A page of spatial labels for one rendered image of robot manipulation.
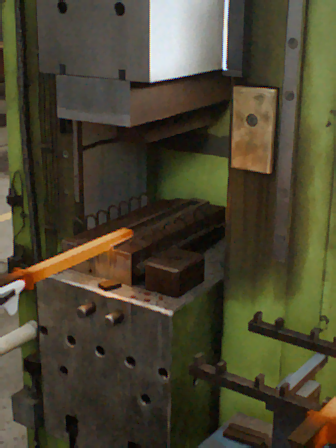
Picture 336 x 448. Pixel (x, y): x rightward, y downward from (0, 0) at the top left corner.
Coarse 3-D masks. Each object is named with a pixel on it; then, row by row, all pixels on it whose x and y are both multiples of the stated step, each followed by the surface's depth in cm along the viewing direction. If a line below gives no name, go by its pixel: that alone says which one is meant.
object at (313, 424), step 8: (328, 408) 111; (312, 416) 107; (320, 416) 107; (328, 416) 108; (304, 424) 105; (312, 424) 105; (320, 424) 105; (328, 424) 107; (296, 432) 103; (304, 432) 103; (312, 432) 103; (320, 432) 107; (328, 432) 107; (288, 440) 102; (296, 440) 102; (304, 440) 102; (312, 440) 105; (320, 440) 108; (328, 440) 108
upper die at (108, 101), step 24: (216, 72) 175; (72, 96) 157; (96, 96) 154; (120, 96) 150; (144, 96) 153; (168, 96) 160; (192, 96) 168; (216, 96) 177; (96, 120) 155; (120, 120) 152; (144, 120) 154
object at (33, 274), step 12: (96, 240) 163; (108, 240) 164; (72, 252) 156; (84, 252) 157; (96, 252) 161; (48, 264) 149; (60, 264) 151; (72, 264) 154; (12, 276) 142; (24, 276) 143; (36, 276) 146; (48, 276) 149; (24, 288) 143
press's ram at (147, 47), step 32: (64, 0) 151; (96, 0) 147; (128, 0) 142; (160, 0) 142; (192, 0) 151; (224, 0) 162; (64, 32) 154; (96, 32) 149; (128, 32) 144; (160, 32) 144; (192, 32) 154; (224, 32) 164; (64, 64) 157; (96, 64) 151; (128, 64) 147; (160, 64) 146; (192, 64) 156
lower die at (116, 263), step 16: (144, 208) 195; (160, 208) 192; (192, 208) 189; (208, 208) 191; (224, 208) 192; (112, 224) 183; (128, 224) 180; (160, 224) 177; (176, 224) 179; (192, 224) 180; (208, 224) 187; (64, 240) 172; (80, 240) 169; (128, 240) 167; (144, 240) 169; (160, 240) 169; (208, 240) 189; (96, 256) 167; (112, 256) 164; (128, 256) 161; (144, 256) 165; (96, 272) 168; (112, 272) 165; (128, 272) 163
